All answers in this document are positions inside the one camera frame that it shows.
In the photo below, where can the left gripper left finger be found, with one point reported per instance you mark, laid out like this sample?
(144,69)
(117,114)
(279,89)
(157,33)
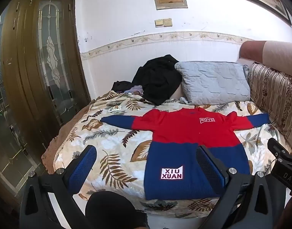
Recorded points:
(36,208)

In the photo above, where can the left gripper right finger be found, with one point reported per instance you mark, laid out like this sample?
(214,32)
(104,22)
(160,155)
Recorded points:
(244,201)

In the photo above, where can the red and blue sweater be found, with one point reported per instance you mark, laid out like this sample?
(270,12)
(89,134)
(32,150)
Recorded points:
(172,171)

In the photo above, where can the black clothes pile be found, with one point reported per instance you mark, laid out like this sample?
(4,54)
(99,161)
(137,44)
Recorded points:
(158,78)

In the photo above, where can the black trouser knee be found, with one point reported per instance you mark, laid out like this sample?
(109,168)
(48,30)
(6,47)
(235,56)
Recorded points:
(106,209)

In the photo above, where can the striped beige cushion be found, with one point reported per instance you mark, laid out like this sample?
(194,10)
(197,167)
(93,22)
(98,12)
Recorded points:
(271,91)

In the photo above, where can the brown pink headboard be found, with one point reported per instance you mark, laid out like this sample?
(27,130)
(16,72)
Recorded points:
(274,54)

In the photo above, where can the grey quilted pillow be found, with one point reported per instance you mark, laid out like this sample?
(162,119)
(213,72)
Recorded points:
(213,82)

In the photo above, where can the brown glass door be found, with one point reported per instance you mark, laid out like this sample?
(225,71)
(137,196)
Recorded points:
(42,85)

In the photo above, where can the purple cloth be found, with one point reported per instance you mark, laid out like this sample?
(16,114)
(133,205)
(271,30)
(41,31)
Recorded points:
(135,90)

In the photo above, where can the gold wall switch right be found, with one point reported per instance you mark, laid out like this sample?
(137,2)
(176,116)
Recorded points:
(167,22)

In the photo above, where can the gold wall switch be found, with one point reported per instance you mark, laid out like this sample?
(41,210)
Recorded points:
(159,23)
(167,22)

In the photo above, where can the gold wall switch left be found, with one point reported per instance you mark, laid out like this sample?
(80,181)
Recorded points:
(159,23)

